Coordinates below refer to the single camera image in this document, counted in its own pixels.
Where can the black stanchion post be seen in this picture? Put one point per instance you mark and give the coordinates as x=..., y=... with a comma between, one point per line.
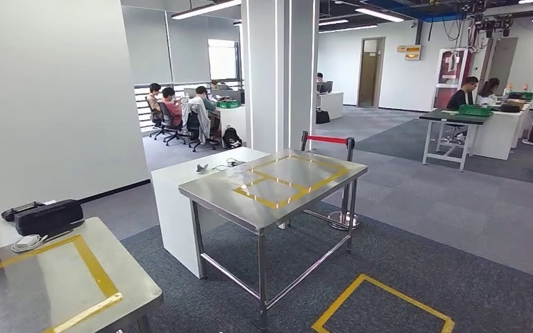
x=303, y=142
x=350, y=143

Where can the red barrier belt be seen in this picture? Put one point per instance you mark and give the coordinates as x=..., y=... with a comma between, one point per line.
x=326, y=139

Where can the yellow floor tape square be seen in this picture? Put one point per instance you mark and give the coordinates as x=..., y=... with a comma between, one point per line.
x=364, y=278

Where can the white desk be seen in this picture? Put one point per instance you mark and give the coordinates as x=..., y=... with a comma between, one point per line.
x=236, y=122
x=496, y=138
x=333, y=105

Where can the dark top table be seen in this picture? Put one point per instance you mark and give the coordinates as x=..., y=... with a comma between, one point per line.
x=450, y=118

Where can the black computer monitor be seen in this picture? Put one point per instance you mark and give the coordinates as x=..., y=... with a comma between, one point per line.
x=325, y=87

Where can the green plastic crate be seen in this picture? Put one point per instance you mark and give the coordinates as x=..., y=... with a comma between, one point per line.
x=475, y=110
x=521, y=96
x=228, y=104

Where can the grey door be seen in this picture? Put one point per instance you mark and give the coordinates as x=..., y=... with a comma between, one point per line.
x=501, y=60

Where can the brown door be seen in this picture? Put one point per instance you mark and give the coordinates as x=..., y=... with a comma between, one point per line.
x=370, y=73

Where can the steel workbench table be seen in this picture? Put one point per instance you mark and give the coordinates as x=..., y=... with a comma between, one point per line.
x=41, y=285

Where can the black handheld controller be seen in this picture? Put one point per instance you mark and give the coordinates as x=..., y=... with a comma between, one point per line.
x=11, y=213

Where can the black bag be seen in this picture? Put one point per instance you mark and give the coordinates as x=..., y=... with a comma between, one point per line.
x=322, y=116

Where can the black carrying case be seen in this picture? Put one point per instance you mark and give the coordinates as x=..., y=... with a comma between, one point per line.
x=510, y=108
x=48, y=218

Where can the yellow tape frame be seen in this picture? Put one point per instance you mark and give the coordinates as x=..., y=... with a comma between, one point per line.
x=276, y=205
x=96, y=271

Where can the red fire cabinet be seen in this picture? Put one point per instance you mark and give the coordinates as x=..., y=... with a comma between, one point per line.
x=450, y=69

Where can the black backpack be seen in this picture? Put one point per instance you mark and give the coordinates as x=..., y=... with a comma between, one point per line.
x=232, y=139

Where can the small grey object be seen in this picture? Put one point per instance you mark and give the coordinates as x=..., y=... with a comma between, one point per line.
x=202, y=168

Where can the white charger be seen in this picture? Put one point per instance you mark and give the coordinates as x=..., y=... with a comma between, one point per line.
x=26, y=242

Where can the yellow electrical box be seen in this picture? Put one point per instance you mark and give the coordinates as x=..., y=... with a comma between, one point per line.
x=412, y=53

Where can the black office chair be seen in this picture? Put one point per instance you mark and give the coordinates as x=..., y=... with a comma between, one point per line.
x=193, y=126
x=165, y=117
x=150, y=115

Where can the ceiling strip light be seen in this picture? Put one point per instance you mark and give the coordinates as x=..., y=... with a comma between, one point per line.
x=379, y=14
x=206, y=8

